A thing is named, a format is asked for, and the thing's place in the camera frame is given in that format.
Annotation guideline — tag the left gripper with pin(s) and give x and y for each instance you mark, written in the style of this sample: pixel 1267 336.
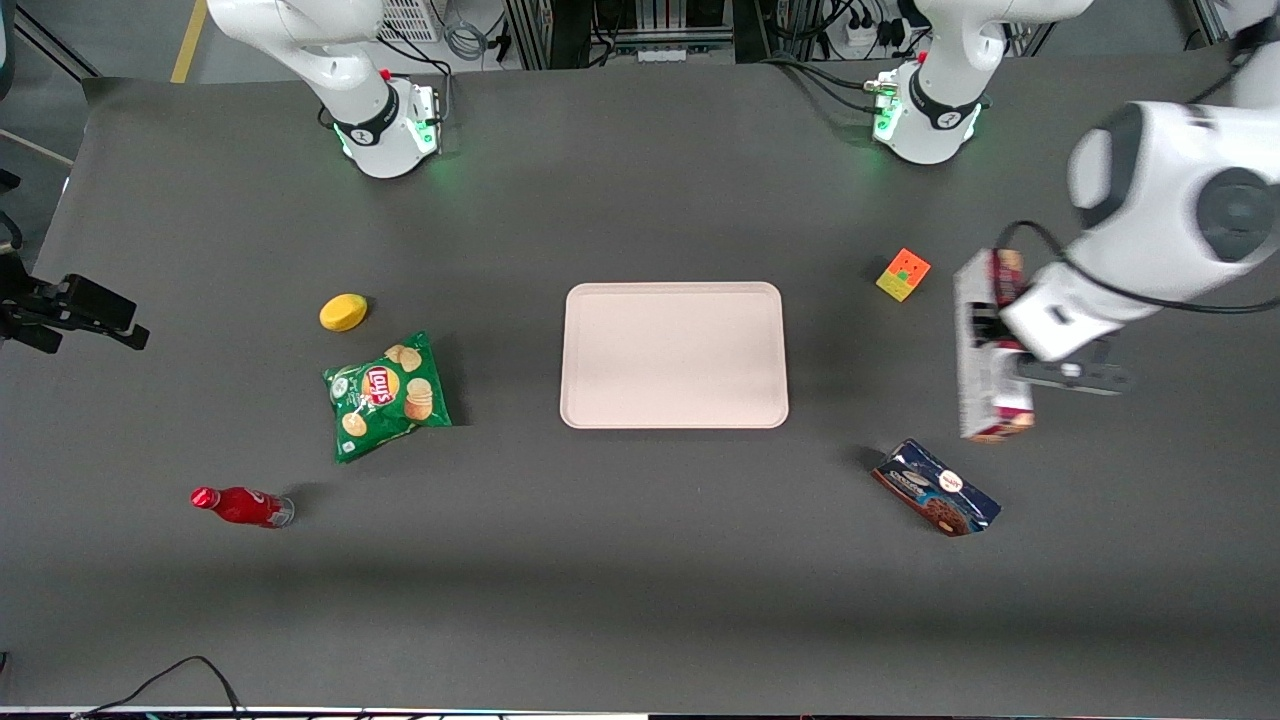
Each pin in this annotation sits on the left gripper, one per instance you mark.
pixel 990 328

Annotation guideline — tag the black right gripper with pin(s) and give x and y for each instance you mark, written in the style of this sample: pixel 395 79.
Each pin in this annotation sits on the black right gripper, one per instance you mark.
pixel 48 312

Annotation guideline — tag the red cookie box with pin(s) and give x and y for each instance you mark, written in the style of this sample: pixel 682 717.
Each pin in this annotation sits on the red cookie box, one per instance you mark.
pixel 985 390

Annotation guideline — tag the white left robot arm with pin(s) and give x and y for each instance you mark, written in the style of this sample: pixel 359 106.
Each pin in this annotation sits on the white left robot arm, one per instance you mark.
pixel 1175 190

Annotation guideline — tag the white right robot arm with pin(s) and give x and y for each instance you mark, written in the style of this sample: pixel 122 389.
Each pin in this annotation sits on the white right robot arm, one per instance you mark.
pixel 330 60

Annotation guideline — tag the blue chocolate cookie bag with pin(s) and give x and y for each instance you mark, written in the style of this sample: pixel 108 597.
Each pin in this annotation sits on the blue chocolate cookie bag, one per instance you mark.
pixel 937 490

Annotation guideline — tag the pale pink plastic tray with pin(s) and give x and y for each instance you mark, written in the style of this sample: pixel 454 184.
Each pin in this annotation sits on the pale pink plastic tray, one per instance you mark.
pixel 674 355

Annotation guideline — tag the white perforated box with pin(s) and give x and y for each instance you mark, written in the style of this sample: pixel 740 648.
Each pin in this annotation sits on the white perforated box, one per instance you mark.
pixel 410 18

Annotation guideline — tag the colourful puzzle cube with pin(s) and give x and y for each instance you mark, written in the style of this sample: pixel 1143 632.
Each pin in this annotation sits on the colourful puzzle cube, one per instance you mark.
pixel 903 274

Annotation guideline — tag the red cola bottle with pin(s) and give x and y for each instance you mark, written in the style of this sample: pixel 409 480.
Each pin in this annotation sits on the red cola bottle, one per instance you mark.
pixel 243 506

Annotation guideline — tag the yellow lemon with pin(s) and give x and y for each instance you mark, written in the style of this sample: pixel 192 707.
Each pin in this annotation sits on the yellow lemon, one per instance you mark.
pixel 343 312

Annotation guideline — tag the green potato chips bag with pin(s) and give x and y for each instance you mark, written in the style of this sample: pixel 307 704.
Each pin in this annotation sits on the green potato chips bag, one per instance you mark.
pixel 387 395

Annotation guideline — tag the white power strip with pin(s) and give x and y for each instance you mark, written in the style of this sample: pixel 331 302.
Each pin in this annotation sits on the white power strip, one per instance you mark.
pixel 872 32

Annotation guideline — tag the dark grey table mat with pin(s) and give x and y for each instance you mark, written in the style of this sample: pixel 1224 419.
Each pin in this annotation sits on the dark grey table mat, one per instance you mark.
pixel 640 560

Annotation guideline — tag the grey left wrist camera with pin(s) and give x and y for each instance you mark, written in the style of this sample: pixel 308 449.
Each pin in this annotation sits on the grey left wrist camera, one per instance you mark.
pixel 1075 374

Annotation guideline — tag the aluminium frame post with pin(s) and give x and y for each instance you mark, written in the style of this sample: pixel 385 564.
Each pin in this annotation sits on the aluminium frame post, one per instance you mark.
pixel 525 32

